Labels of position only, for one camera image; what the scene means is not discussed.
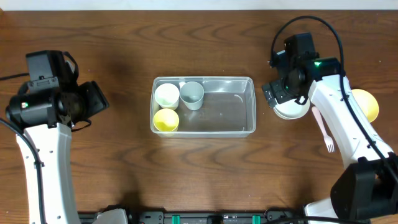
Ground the white plastic bowl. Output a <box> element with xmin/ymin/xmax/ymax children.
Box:
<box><xmin>273</xmin><ymin>99</ymin><xmax>310</xmax><ymax>119</ymax></box>

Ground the pink plastic fork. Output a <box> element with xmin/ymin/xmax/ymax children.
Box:
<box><xmin>312</xmin><ymin>106</ymin><xmax>335</xmax><ymax>153</ymax></box>

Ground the white plastic cup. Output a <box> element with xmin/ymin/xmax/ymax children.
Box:
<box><xmin>155</xmin><ymin>83</ymin><xmax>180</xmax><ymax>110</ymax></box>

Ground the yellow plastic cup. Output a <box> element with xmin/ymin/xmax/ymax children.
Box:
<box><xmin>153</xmin><ymin>108</ymin><xmax>180</xmax><ymax>132</ymax></box>

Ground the grey plastic cup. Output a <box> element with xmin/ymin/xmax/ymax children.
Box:
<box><xmin>180</xmin><ymin>82</ymin><xmax>205</xmax><ymax>111</ymax></box>

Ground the yellow plastic bowl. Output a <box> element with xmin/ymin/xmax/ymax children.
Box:
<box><xmin>352</xmin><ymin>89</ymin><xmax>379</xmax><ymax>123</ymax></box>

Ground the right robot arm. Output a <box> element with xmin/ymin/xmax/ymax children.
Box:
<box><xmin>262</xmin><ymin>33</ymin><xmax>397</xmax><ymax>220</ymax></box>

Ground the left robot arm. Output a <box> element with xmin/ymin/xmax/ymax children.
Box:
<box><xmin>1</xmin><ymin>50</ymin><xmax>129</xmax><ymax>223</ymax></box>

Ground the clear plastic container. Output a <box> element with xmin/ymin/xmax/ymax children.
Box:
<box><xmin>150</xmin><ymin>76</ymin><xmax>256</xmax><ymax>138</ymax></box>

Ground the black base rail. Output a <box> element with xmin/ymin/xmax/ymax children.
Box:
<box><xmin>77</xmin><ymin>208</ymin><xmax>312</xmax><ymax>224</ymax></box>

